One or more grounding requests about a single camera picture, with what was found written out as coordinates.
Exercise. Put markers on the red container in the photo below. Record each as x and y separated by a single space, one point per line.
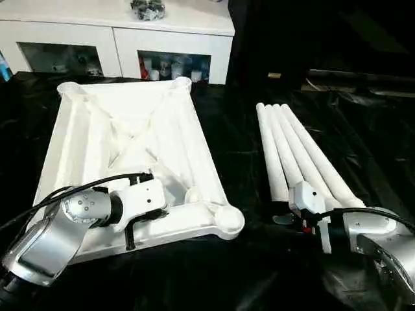
144 69

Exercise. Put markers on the black plastic mat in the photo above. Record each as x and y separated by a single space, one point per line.
227 285

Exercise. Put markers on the small yellow label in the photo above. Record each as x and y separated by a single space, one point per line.
274 75

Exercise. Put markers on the black backdrop cloth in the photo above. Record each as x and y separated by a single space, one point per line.
324 32

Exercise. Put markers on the white sideboard cabinet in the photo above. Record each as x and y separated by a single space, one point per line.
113 39

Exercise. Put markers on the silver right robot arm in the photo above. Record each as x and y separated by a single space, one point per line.
373 226

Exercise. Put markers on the white jar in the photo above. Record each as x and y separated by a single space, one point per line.
176 70
155 75
195 76

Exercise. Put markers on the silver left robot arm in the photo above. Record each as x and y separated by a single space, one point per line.
42 239

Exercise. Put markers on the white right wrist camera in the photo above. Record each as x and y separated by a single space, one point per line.
308 197

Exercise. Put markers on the blue printed panel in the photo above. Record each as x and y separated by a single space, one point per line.
6 66

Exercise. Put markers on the clear bag of dark parts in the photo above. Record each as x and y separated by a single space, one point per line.
147 9

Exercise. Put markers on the white plastic table top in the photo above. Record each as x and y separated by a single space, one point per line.
129 123

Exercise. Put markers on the white plastic table leg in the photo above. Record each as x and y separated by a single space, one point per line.
269 145
296 145
282 145
312 145

